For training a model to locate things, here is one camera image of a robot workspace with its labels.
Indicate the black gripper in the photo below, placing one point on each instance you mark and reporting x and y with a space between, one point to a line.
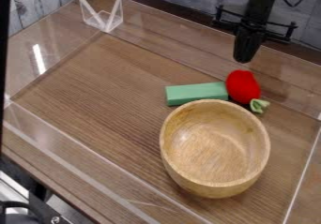
251 27

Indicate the red plush strawberry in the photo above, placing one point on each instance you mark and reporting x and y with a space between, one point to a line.
245 91

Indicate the green foam block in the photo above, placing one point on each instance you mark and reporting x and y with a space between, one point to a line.
181 94

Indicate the wooden bowl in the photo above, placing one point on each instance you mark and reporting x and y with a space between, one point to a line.
214 148

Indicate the clear acrylic tray enclosure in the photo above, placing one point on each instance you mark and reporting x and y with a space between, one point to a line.
87 106

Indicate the black metal table bracket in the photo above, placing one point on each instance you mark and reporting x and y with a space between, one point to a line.
48 216

